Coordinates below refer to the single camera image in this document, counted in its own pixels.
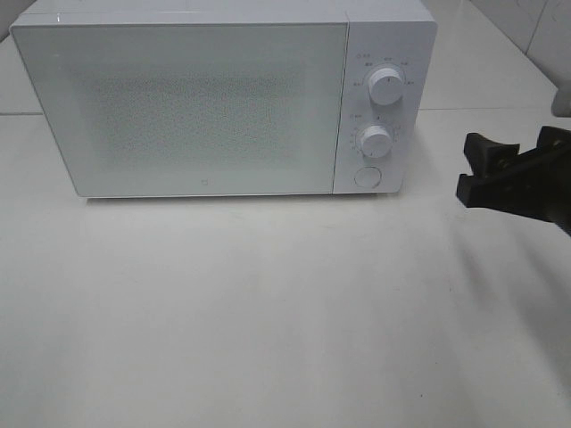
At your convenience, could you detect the white timer knob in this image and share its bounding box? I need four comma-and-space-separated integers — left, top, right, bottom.
359, 125, 393, 159

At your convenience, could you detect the white microwave door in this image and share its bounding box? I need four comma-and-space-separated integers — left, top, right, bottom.
13, 23, 347, 198

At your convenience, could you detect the upper white power knob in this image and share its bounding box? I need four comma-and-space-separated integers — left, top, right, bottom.
366, 63, 405, 106

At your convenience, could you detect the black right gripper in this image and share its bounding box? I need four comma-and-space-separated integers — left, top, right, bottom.
456, 126, 570, 233

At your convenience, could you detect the round white door release button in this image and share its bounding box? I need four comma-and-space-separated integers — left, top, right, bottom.
354, 167, 382, 189

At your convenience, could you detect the white microwave oven body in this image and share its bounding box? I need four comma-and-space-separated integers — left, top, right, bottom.
10, 1, 437, 194

